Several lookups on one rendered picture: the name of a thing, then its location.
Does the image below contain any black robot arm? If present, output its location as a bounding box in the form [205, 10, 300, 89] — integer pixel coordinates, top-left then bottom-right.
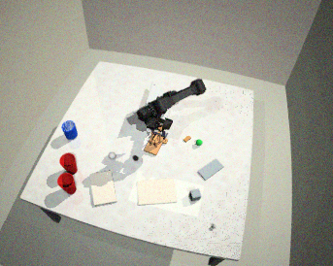
[137, 79, 207, 129]

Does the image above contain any blue cup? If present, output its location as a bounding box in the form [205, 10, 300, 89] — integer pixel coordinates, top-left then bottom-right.
[62, 120, 78, 141]

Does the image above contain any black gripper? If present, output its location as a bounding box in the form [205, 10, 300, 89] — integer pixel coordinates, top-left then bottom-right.
[141, 115, 173, 132]

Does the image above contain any red plastic cup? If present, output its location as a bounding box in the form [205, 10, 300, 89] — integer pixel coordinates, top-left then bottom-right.
[59, 153, 78, 175]
[57, 173, 76, 195]

